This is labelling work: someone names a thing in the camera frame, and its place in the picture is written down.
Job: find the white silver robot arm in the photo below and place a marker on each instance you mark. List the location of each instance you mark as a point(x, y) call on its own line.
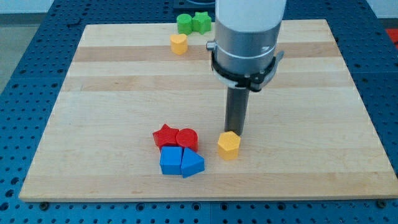
point(243, 55)

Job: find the yellow heart block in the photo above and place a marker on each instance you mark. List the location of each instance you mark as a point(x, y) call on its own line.
point(179, 43)

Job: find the blue square block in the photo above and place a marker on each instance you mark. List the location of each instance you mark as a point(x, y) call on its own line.
point(171, 160)

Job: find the green circle block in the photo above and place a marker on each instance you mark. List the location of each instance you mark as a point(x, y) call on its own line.
point(184, 24)

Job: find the green star block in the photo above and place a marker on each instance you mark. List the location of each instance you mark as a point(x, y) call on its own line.
point(201, 22)

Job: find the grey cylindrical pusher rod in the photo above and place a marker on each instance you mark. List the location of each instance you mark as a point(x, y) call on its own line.
point(236, 106)

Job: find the red circle block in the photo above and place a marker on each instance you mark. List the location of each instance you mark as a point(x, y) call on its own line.
point(187, 138)

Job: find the yellow hexagon block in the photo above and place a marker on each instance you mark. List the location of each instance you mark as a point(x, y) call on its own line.
point(228, 145)

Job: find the wooden board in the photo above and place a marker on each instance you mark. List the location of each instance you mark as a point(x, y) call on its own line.
point(307, 134)

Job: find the blue triangle block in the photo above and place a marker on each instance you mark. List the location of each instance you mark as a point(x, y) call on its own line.
point(192, 163)

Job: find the red star block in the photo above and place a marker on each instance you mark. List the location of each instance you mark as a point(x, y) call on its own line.
point(165, 136)

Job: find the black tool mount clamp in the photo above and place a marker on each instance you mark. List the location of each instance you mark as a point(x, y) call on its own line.
point(252, 82)

